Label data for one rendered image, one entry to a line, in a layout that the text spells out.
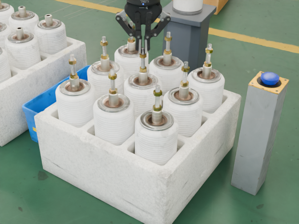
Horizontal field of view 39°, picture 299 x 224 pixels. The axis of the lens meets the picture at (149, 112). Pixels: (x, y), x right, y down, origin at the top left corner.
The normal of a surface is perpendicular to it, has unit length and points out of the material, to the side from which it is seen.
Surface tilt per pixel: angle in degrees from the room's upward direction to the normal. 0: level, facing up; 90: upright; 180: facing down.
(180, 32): 90
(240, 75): 0
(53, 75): 90
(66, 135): 90
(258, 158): 90
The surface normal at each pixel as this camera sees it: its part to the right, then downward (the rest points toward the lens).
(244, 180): -0.55, 0.47
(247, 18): 0.02, -0.82
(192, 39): 0.32, 0.55
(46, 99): 0.84, 0.30
